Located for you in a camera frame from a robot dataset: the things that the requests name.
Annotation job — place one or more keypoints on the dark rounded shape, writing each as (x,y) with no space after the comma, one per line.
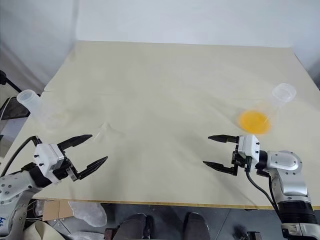
(196,225)
(135,225)

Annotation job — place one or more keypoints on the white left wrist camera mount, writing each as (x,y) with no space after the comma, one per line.
(47,156)

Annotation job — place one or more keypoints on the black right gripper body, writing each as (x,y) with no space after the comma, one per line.
(240,158)

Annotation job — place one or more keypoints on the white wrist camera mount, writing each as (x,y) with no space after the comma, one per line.
(248,146)
(47,156)

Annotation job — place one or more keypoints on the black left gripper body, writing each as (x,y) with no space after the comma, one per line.
(62,172)

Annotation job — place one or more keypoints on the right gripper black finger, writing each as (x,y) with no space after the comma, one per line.
(222,168)
(223,138)

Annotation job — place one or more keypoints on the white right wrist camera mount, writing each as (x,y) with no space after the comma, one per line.
(248,146)

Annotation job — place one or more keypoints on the clear flask with orange liquid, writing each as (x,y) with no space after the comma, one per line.
(255,120)

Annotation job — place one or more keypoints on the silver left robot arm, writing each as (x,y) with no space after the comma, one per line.
(10,190)

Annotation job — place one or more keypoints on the cream table cloth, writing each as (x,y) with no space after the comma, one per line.
(160,100)

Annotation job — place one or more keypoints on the beige rolled sheet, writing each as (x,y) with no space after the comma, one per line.
(42,231)

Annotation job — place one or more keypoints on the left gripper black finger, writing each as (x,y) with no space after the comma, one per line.
(77,140)
(93,165)

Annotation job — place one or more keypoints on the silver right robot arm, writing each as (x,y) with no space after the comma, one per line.
(287,162)

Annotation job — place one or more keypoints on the brown cardboard box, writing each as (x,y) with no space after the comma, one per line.
(53,210)

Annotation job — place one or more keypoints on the clear plastic flask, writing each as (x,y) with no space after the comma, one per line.
(28,99)

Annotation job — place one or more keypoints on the black flat panel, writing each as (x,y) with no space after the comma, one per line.
(12,108)

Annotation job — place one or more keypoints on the white plastic bag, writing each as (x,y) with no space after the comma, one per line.
(87,213)

